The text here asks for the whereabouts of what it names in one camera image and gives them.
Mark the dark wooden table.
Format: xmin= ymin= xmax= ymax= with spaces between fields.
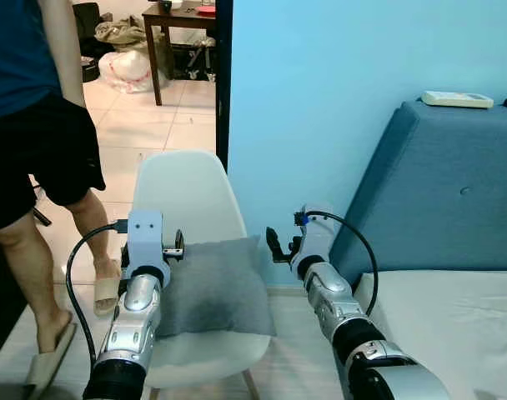
xmin=142 ymin=0 xmax=218 ymax=107

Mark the dark door frame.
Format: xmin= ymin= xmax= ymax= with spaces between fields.
xmin=214 ymin=0 xmax=233 ymax=172

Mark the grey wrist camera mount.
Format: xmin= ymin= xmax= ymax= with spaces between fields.
xmin=297 ymin=204 xmax=338 ymax=261
xmin=124 ymin=210 xmax=165 ymax=269

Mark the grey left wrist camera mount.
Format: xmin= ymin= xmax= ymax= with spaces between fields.
xmin=124 ymin=210 xmax=165 ymax=269

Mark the blue upholstered headboard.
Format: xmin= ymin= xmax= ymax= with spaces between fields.
xmin=329 ymin=100 xmax=507 ymax=272

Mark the olive cloth bag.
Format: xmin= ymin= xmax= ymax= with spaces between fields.
xmin=95 ymin=18 xmax=148 ymax=49

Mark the white plastic chair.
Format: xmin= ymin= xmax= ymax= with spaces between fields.
xmin=130 ymin=150 xmax=273 ymax=400

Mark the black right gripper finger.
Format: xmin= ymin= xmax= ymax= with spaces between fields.
xmin=266 ymin=225 xmax=290 ymax=264

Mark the white plastic bag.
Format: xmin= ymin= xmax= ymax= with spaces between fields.
xmin=98 ymin=48 xmax=154 ymax=93

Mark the white bed mattress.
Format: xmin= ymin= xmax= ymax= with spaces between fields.
xmin=354 ymin=268 xmax=507 ymax=400

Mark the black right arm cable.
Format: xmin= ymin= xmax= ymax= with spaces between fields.
xmin=302 ymin=211 xmax=380 ymax=318

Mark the beige slipper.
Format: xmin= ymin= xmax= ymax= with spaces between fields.
xmin=22 ymin=321 xmax=78 ymax=399
xmin=93 ymin=275 xmax=123 ymax=316

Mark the black stand leg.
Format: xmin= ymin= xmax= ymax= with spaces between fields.
xmin=33 ymin=185 xmax=54 ymax=228

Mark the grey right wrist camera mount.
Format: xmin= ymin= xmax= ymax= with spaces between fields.
xmin=297 ymin=204 xmax=338 ymax=261

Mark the person in blue shirt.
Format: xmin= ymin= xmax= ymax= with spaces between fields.
xmin=0 ymin=0 xmax=123 ymax=355

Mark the white remote control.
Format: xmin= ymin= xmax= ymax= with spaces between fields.
xmin=421 ymin=90 xmax=494 ymax=110

